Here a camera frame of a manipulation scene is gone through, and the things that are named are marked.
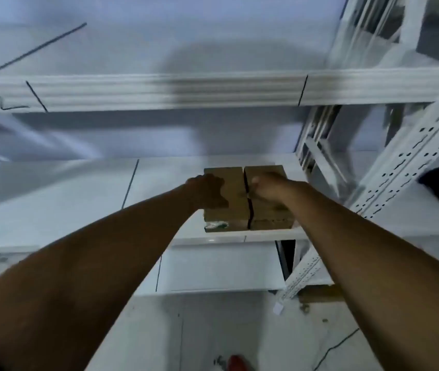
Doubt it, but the white metal shelving rack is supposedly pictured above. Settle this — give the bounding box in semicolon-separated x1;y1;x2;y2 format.
0;0;439;302

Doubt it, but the person's right forearm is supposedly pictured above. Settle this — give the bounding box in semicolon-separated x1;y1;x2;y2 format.
281;181;439;371

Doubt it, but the white perforated shelf upright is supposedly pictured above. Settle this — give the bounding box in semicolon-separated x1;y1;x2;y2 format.
281;71;439;302

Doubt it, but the person's left hand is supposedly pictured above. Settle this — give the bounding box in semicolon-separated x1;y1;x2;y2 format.
185;174;229;210

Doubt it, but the person's left forearm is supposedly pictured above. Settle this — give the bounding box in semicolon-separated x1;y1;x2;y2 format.
0;184;205;371

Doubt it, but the red object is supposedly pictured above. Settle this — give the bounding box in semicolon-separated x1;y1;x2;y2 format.
216;355;257;371

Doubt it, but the person's right hand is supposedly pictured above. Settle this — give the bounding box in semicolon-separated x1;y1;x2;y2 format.
251;172;300;213

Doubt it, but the brown cardboard box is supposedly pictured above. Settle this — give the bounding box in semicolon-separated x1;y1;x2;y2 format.
244;165;294;231
203;167;249;232

